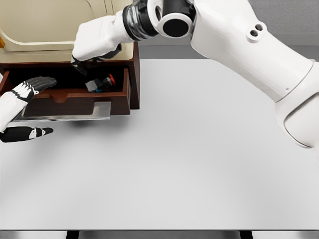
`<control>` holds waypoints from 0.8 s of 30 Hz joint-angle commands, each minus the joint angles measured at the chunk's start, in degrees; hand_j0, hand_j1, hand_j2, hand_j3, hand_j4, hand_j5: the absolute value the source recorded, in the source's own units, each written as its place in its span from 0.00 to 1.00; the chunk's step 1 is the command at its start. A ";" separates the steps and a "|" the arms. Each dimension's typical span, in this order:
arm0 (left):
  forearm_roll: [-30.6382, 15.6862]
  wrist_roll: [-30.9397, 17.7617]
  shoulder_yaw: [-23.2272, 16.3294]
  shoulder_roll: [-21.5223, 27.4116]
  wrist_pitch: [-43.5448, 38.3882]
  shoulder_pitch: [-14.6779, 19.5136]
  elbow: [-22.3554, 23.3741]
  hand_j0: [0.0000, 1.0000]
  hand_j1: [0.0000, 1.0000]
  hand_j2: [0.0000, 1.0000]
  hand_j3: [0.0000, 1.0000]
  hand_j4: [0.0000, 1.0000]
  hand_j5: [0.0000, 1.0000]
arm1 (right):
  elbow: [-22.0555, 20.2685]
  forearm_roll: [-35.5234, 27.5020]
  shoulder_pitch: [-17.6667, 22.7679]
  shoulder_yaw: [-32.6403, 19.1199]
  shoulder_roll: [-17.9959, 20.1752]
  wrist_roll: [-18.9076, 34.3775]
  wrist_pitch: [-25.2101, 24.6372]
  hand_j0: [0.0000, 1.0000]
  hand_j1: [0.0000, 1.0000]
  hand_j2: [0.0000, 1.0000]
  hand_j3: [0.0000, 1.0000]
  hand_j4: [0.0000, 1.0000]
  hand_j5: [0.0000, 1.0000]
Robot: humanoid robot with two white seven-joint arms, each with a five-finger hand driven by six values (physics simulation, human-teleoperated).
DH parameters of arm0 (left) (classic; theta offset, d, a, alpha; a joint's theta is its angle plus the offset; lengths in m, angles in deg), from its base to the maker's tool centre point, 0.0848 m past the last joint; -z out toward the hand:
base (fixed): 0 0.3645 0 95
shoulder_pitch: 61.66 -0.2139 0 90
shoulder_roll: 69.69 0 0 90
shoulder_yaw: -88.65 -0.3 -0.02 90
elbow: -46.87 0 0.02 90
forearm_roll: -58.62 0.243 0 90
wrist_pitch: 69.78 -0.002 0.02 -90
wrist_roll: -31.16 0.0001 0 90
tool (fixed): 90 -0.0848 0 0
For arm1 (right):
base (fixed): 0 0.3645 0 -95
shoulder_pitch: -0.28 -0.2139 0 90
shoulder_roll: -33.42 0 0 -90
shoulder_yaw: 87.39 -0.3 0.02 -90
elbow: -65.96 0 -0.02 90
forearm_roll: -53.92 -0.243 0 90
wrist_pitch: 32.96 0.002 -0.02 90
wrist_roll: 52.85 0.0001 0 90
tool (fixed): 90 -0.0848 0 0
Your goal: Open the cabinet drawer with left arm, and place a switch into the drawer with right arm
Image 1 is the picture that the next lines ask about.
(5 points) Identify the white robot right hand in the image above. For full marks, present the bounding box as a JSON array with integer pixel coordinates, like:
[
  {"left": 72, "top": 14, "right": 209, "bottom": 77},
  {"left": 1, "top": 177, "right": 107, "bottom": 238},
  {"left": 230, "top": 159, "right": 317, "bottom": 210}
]
[{"left": 70, "top": 14, "right": 123, "bottom": 76}]

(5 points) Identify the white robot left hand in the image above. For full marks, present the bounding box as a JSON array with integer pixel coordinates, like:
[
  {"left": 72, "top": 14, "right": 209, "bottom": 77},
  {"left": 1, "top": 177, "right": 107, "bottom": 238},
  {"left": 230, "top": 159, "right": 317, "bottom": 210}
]
[{"left": 0, "top": 76, "right": 57, "bottom": 143}]

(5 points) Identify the brown wooden cabinet drawer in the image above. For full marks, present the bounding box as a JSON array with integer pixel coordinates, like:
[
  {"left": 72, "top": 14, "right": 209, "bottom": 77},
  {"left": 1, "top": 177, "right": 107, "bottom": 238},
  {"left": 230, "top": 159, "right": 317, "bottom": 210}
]
[{"left": 0, "top": 67, "right": 132, "bottom": 118}]

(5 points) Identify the brown cabinet with cream top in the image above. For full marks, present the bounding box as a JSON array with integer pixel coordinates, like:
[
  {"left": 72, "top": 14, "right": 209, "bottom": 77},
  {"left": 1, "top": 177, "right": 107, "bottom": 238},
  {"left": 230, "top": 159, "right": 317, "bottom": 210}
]
[{"left": 0, "top": 0, "right": 141, "bottom": 111}]

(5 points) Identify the black switch with red button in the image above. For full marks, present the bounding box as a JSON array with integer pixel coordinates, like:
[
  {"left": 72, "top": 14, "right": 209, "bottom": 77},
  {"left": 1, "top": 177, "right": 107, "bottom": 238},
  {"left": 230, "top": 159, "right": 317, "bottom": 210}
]
[{"left": 85, "top": 74, "right": 116, "bottom": 94}]

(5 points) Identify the silver metal drawer handle plate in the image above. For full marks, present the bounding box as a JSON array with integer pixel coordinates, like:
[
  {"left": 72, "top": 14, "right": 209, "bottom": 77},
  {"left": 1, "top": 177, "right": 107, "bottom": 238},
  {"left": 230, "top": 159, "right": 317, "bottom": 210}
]
[{"left": 11, "top": 101, "right": 112, "bottom": 122}]

